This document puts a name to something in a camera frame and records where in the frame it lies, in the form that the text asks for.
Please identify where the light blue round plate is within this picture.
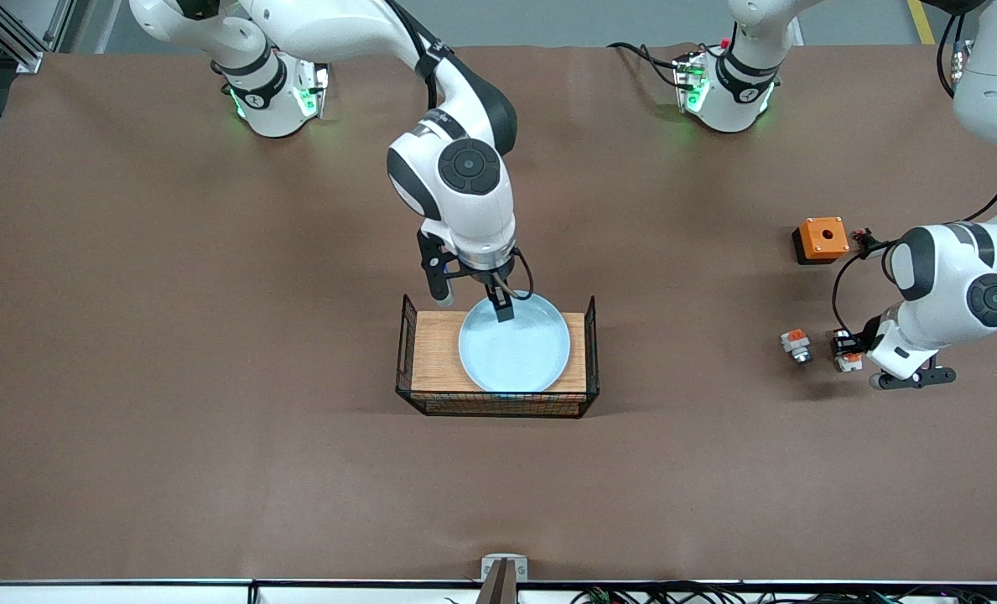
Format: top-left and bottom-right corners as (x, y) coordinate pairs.
(458, 290), (572, 393)

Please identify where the brown paper table cover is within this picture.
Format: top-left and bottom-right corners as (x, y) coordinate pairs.
(0, 42), (997, 584)

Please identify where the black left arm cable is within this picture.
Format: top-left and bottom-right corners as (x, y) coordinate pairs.
(832, 0), (997, 336)

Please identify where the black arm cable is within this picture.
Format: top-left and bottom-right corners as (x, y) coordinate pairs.
(385, 0), (536, 301)
(832, 0), (997, 336)

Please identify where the black wire wooden-top rack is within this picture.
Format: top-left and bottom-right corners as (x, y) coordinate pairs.
(395, 294), (600, 419)

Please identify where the orange button enclosure box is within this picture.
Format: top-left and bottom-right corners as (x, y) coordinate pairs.
(792, 217), (849, 265)

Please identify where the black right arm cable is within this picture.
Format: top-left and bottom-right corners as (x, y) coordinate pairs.
(385, 0), (536, 301)

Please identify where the metal base connector bracket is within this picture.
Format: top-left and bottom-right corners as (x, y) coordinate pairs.
(293, 55), (331, 118)

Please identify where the grey metal edge bracket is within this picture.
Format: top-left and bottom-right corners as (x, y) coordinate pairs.
(475, 554), (529, 604)

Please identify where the black base power cable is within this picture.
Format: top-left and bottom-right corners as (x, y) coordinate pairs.
(607, 42), (685, 89)

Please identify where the black cable bundle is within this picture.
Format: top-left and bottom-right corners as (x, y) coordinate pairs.
(444, 581), (997, 604)

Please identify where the white table edge rail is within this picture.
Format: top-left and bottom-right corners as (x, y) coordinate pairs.
(0, 581), (997, 604)

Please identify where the aluminium profile frame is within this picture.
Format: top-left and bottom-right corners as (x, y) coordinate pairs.
(0, 0), (75, 75)

